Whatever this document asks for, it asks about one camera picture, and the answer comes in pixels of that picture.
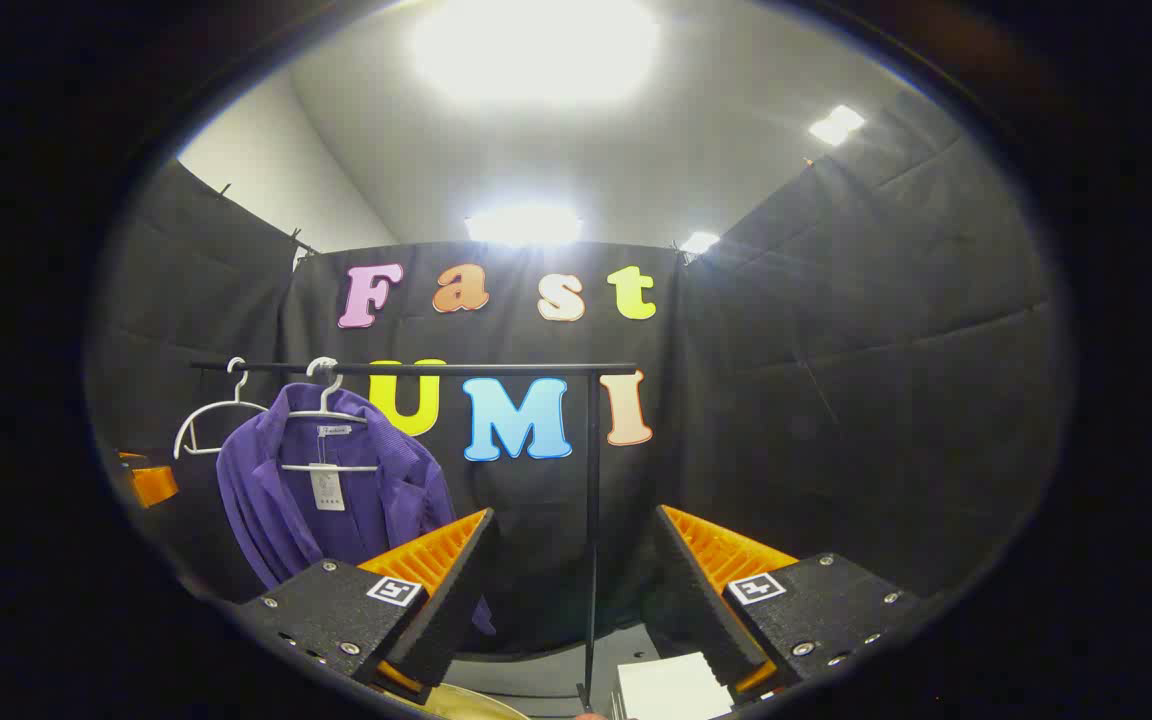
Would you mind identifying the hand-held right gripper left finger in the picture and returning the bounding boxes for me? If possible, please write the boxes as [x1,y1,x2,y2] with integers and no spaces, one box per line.
[234,507,497,706]

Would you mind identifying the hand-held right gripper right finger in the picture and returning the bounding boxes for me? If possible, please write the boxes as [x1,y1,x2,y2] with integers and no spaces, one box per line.
[651,505,922,706]

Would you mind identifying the purple knit garment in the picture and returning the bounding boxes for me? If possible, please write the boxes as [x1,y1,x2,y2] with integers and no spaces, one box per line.
[216,383,497,636]

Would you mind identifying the white clothes hanger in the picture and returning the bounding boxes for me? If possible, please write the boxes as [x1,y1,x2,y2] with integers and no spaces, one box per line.
[173,357,272,461]
[279,357,380,473]

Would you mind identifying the black metal clothes rack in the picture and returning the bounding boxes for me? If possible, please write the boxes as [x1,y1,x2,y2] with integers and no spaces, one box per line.
[189,360,639,713]

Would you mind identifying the white sheet stack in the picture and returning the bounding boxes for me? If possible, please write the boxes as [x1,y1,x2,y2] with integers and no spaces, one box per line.
[614,652,734,720]

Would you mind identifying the black backdrop cloth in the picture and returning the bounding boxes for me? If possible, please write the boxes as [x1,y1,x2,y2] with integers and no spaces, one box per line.
[86,88,1072,661]

